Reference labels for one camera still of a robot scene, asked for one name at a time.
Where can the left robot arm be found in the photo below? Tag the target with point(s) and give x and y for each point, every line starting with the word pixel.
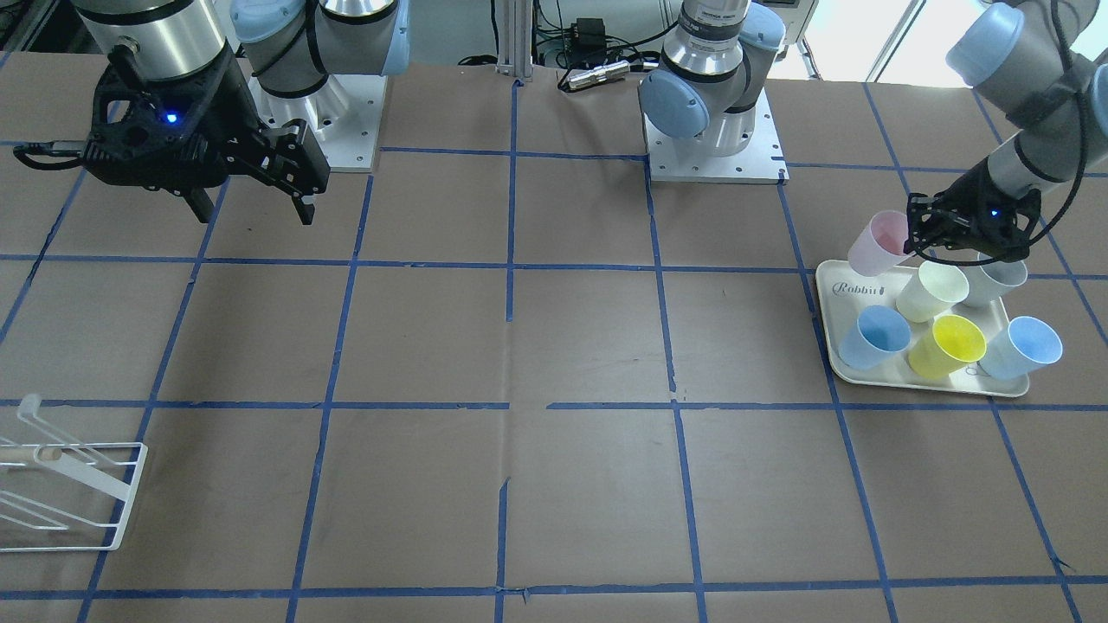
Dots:
pixel 1016 55

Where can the white wire cup rack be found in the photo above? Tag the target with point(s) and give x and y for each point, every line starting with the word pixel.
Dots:
pixel 62 494

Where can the cream plastic cup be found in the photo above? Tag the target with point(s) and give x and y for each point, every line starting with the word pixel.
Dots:
pixel 933 289

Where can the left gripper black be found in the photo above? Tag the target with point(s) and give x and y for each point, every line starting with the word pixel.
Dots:
pixel 967 198

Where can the yellow plastic cup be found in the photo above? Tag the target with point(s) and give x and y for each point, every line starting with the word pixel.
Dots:
pixel 952 343

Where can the pink plastic cup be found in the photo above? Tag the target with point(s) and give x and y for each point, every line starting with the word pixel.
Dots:
pixel 880 245

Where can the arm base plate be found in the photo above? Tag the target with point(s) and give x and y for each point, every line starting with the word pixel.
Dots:
pixel 345 115
pixel 736 148

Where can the grey plastic cup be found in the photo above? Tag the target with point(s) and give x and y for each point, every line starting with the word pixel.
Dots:
pixel 989 282

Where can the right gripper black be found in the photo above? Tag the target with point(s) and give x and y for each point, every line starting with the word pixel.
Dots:
pixel 230 111

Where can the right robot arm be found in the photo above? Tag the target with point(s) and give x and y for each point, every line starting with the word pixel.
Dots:
pixel 290 47

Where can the cream serving tray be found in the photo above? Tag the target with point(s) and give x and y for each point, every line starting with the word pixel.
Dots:
pixel 843 294

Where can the blue plastic cup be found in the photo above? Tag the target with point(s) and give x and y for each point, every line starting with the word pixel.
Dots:
pixel 1026 345
pixel 877 334

